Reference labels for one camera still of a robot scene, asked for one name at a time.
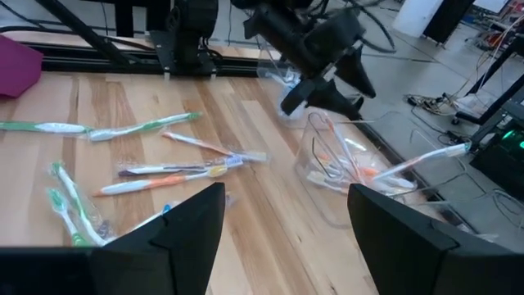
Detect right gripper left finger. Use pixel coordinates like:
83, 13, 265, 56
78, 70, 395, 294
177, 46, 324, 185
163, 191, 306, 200
0, 182, 227, 295

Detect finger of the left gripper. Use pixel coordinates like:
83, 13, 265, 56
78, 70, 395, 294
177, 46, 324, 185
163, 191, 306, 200
279, 76, 364, 123
335, 43, 377, 100

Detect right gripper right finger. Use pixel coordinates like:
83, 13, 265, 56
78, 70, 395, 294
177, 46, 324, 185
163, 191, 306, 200
346, 183, 524, 295

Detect purple white wrapped toothbrush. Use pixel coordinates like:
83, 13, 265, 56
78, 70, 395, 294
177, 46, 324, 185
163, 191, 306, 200
116, 154, 246, 179

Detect white box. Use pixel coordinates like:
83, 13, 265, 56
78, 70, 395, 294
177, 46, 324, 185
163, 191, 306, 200
391, 0, 445, 39

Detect black computer tower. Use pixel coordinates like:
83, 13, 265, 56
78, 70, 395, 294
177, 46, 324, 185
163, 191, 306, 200
469, 116, 524, 202

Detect black desk base beam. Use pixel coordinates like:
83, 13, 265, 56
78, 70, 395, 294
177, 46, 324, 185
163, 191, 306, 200
452, 39, 524, 143

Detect pink cloth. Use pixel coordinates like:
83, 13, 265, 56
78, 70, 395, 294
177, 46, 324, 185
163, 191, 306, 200
0, 34, 45, 99

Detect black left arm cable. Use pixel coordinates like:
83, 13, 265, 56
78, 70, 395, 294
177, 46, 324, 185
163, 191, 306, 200
351, 0, 398, 55

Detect tangled floor cables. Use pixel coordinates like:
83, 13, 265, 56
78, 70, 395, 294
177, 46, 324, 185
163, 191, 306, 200
403, 92, 455, 120

